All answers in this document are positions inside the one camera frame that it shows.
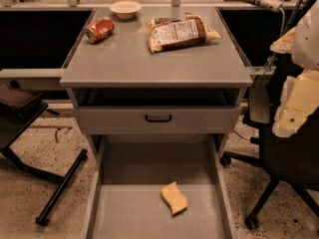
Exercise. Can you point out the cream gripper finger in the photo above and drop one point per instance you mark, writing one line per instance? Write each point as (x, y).
(299, 99)
(284, 44)

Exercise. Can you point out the yellow sponge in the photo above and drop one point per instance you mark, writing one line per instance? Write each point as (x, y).
(174, 198)

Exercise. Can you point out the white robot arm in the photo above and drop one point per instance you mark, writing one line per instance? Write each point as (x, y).
(305, 47)

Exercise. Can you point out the grey drawer cabinet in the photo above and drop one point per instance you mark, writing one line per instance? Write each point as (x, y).
(123, 72)

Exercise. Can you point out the closed grey upper drawer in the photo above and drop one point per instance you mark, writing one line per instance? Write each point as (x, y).
(156, 120)

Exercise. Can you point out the open grey middle drawer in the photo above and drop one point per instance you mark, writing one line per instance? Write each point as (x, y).
(125, 200)

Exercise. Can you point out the black office chair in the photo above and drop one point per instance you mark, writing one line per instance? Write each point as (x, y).
(295, 159)

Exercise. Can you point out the brown chip bag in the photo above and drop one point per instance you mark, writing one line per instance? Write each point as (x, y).
(171, 33)

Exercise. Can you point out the white paper bowl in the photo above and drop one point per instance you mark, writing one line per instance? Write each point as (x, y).
(126, 10)

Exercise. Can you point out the red soda can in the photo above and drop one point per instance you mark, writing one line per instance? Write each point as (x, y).
(100, 29)

